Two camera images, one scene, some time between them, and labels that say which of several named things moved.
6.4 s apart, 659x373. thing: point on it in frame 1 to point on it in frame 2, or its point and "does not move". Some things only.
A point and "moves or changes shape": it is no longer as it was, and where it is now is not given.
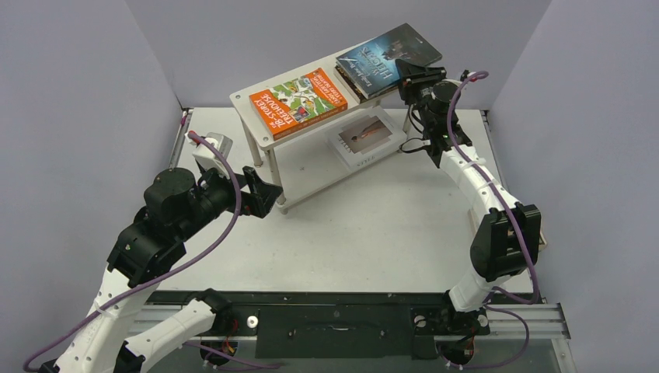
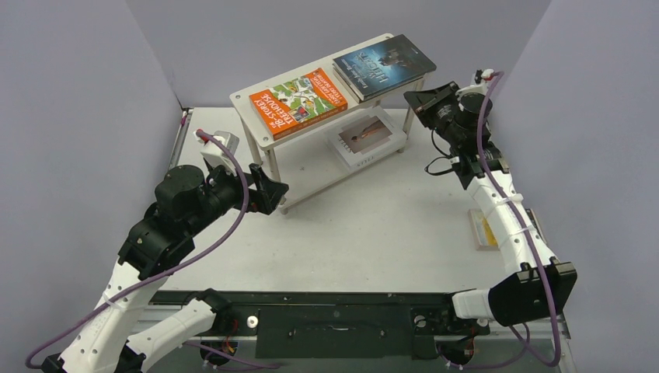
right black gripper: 421,76 to 439,102
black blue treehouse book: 353,89 does not move
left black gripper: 263,193 does not move
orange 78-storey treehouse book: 298,103 does not move
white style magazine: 363,136 does not move
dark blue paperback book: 372,67 moves or changes shape
